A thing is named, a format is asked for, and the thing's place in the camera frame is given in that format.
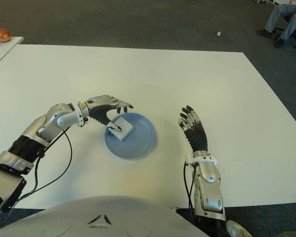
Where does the left robot hand black silver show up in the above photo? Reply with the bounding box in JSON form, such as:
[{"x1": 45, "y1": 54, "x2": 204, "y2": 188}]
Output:
[{"x1": 84, "y1": 94, "x2": 134, "y2": 133}]

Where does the right robot hand black silver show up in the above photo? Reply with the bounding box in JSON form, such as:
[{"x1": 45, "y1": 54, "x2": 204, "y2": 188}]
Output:
[{"x1": 178, "y1": 105, "x2": 210, "y2": 157}]

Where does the white charger block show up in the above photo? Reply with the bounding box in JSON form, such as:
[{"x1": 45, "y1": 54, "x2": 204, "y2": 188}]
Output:
[{"x1": 108, "y1": 117, "x2": 133, "y2": 142}]

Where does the blue plate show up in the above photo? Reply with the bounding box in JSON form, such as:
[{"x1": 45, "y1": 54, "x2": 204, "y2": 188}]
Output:
[{"x1": 104, "y1": 112, "x2": 158, "y2": 160}]

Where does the white sneaker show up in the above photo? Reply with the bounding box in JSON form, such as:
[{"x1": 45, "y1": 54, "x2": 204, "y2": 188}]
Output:
[{"x1": 225, "y1": 219, "x2": 254, "y2": 237}]

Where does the silver robot torso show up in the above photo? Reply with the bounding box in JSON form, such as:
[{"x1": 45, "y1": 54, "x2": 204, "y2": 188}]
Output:
[{"x1": 0, "y1": 195, "x2": 211, "y2": 237}]

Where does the reddish brown bread roll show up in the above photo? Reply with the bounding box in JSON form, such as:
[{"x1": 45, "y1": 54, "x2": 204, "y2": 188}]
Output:
[{"x1": 0, "y1": 28, "x2": 12, "y2": 42}]

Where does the seated person in jeans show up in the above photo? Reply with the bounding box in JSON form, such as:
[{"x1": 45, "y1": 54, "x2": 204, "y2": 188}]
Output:
[{"x1": 256, "y1": 3, "x2": 296, "y2": 49}]

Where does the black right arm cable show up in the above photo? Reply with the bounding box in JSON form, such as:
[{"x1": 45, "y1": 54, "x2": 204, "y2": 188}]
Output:
[{"x1": 183, "y1": 160, "x2": 197, "y2": 221}]

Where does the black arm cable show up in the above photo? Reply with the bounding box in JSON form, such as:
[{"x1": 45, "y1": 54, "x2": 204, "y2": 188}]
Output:
[
  {"x1": 7, "y1": 127, "x2": 73, "y2": 211},
  {"x1": 183, "y1": 160, "x2": 197, "y2": 221}
]

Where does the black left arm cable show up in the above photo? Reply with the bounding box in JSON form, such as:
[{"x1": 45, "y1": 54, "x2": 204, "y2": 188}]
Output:
[{"x1": 7, "y1": 127, "x2": 73, "y2": 211}]

